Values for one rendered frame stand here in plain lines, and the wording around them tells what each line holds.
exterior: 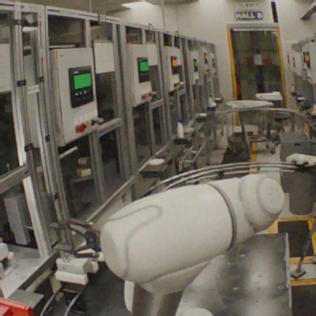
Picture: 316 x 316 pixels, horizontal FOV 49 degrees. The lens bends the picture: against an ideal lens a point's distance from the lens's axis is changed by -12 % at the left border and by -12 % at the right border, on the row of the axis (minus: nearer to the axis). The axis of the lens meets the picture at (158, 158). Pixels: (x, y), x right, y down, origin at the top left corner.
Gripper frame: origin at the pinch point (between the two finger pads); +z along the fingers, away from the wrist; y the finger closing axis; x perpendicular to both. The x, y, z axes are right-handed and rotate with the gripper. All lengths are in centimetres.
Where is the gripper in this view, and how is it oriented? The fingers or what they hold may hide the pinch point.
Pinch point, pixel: (59, 237)
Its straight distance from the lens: 134.8
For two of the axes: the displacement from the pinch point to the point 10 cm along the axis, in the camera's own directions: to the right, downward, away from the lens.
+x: -2.6, 2.6, -9.3
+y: -0.9, -9.7, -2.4
